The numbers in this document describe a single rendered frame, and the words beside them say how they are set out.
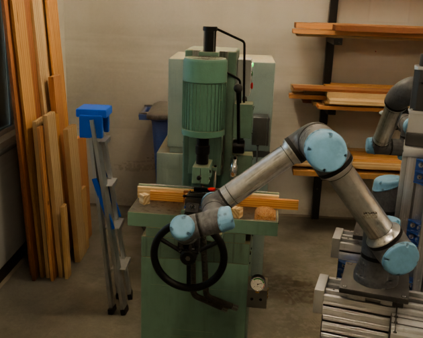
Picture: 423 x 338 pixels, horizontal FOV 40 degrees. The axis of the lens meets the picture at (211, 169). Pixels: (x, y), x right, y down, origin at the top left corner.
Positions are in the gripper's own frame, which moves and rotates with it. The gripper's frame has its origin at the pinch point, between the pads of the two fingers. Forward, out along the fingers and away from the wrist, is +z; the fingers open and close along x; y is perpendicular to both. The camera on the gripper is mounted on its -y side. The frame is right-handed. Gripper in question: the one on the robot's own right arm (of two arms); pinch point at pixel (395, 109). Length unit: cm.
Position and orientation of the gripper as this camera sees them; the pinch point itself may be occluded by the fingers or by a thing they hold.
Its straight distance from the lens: 304.5
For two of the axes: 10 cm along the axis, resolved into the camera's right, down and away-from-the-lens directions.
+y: 1.0, 9.6, 2.7
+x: 9.9, -0.8, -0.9
